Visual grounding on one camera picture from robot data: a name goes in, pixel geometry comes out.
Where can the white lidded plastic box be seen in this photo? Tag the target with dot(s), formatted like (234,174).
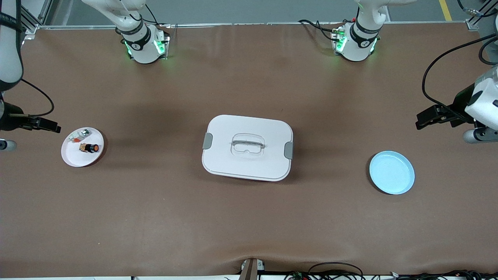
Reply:
(249,167)

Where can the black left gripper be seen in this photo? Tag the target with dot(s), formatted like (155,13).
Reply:
(460,104)

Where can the brown table mat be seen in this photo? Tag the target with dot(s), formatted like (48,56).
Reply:
(249,225)

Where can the white and red switch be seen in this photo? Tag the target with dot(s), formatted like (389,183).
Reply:
(81,134)

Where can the grey box latch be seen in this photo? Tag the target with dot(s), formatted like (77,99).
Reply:
(207,140)
(288,150)

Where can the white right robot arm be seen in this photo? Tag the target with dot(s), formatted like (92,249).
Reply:
(136,42)

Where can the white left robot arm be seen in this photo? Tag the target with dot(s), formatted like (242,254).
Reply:
(360,42)

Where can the brown camera mount bracket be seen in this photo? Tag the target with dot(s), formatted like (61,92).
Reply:
(251,270)

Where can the aluminium frame profile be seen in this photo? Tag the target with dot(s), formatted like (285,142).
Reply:
(44,11)
(472,25)

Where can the light blue round plate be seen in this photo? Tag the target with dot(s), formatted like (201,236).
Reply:
(391,179)

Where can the black switch with orange button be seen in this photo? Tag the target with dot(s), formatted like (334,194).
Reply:
(91,148)

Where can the pale pink round plate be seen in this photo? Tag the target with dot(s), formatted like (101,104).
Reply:
(83,158)

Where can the silver table edge rail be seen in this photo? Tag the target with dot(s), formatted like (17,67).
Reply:
(253,24)

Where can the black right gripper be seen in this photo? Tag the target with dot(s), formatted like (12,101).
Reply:
(8,120)

